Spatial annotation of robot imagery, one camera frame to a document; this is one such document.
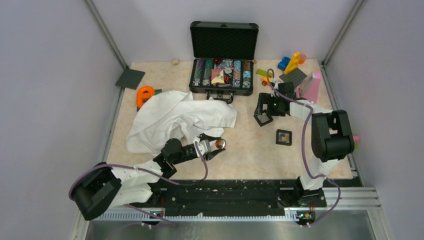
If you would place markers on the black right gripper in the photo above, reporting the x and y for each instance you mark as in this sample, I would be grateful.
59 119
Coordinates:
273 113

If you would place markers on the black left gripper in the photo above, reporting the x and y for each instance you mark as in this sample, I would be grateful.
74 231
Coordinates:
211 155

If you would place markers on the brown ring brooch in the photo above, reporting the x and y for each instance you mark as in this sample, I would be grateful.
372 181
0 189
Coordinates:
220 144

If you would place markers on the black square frame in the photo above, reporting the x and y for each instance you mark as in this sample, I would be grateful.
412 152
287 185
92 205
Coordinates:
282 143
263 119

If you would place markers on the colourful round enamel brooch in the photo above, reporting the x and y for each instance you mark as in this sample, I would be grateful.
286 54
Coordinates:
284 137

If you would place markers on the white shirt garment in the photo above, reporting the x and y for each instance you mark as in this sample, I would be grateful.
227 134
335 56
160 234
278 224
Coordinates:
175 115

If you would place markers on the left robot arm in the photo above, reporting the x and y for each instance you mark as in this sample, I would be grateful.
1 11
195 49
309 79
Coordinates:
106 186

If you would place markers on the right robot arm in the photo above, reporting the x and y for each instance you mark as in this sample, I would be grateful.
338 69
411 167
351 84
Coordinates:
326 134

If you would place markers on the yellow toy car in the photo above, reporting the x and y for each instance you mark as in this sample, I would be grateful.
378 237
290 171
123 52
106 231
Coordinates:
265 81

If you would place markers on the pink phone stand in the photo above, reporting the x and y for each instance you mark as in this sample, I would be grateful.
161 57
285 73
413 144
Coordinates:
309 87

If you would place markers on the dark grey baseplate right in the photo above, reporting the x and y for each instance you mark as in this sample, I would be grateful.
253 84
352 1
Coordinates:
296 77

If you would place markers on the lime green flat brick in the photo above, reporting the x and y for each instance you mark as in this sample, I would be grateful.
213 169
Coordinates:
264 73

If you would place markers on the blue toy brick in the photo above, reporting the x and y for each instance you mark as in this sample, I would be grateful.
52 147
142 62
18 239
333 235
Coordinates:
282 65

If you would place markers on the yellow triangular toy block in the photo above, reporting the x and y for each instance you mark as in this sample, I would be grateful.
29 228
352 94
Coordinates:
293 63

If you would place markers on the orange small toy piece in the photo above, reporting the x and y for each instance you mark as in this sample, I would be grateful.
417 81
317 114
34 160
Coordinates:
302 59

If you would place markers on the black poker chip case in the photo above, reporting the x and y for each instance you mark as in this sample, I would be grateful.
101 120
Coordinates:
223 59

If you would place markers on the orange curved toy block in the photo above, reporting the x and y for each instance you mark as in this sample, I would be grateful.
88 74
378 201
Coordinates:
143 95

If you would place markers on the green pink toy outside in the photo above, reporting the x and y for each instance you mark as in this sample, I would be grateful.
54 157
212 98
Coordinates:
356 139

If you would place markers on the dark grey baseplate left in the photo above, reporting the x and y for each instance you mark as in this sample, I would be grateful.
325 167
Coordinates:
130 79

